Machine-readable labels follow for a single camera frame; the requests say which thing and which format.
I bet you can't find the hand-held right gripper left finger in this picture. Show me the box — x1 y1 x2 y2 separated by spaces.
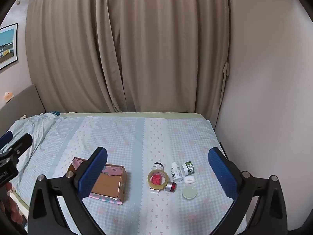
27 147 108 235

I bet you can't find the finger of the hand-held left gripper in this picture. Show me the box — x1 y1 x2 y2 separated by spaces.
0 134 33 157
0 131 13 150

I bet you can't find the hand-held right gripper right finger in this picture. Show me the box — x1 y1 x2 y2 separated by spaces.
208 147 288 235

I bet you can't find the brown cardboard box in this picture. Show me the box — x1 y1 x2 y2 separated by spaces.
67 157 128 205

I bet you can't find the green label white jar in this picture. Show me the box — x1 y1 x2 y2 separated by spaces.
181 161 195 176

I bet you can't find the white pill bottle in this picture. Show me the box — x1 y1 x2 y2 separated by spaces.
170 162 183 182

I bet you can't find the clear yellowish tape roll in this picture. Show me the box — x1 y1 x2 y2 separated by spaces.
147 169 169 191

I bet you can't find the small red box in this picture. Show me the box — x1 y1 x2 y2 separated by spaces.
150 173 164 193

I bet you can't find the crumpled pale blue quilt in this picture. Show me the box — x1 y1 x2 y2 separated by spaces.
5 113 61 177

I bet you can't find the pale green round lid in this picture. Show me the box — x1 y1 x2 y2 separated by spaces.
182 185 197 200

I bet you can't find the grey padded headboard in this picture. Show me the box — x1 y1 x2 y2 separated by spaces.
0 84 46 130

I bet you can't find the checked pale blue bedsheet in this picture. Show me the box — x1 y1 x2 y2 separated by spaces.
10 114 247 235

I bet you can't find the pale green mattress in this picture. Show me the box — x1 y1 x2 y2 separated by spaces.
59 112 206 121

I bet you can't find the beige curtain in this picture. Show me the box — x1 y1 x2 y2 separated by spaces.
25 0 230 128

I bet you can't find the framed wall poster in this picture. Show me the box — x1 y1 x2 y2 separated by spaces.
0 23 19 70

